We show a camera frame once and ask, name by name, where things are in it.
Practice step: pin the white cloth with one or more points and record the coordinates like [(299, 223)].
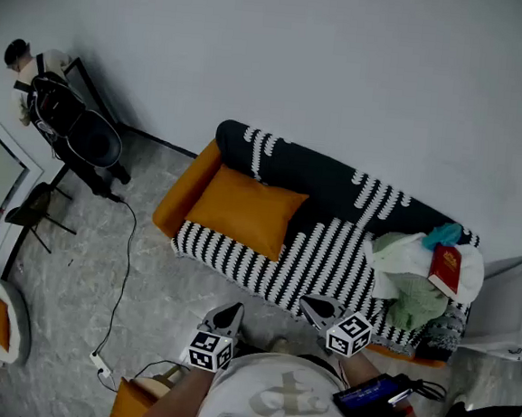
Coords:
[(402, 256)]

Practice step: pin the red book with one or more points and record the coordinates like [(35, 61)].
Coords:
[(444, 269)]

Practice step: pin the white power strip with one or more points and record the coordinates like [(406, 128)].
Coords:
[(100, 363)]

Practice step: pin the person's right forearm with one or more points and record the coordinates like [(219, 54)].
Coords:
[(360, 368)]

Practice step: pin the white side cabinet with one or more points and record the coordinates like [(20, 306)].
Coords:
[(503, 297)]

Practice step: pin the orange box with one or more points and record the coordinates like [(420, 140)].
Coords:
[(130, 405)]

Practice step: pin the person's white printed t-shirt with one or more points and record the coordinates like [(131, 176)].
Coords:
[(271, 403)]

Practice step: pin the teal cloth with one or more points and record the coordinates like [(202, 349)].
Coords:
[(445, 235)]

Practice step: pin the black device with screen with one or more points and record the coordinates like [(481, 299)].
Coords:
[(367, 391)]

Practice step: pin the green knitted blanket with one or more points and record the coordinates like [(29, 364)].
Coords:
[(416, 303)]

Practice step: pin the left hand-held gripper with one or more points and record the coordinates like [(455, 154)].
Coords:
[(210, 350)]

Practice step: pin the black chair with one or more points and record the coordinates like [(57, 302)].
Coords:
[(29, 210)]

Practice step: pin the person's black trousers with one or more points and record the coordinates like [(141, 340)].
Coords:
[(253, 351)]

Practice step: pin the orange cushion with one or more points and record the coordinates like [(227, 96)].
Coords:
[(242, 210)]

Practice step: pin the white pet bed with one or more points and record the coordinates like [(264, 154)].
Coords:
[(17, 318)]

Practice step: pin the person's left forearm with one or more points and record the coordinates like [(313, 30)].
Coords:
[(180, 400)]

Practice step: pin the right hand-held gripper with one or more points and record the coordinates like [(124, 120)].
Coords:
[(347, 335)]

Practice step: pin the black white patterned sofa cover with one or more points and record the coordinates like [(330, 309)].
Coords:
[(318, 181)]

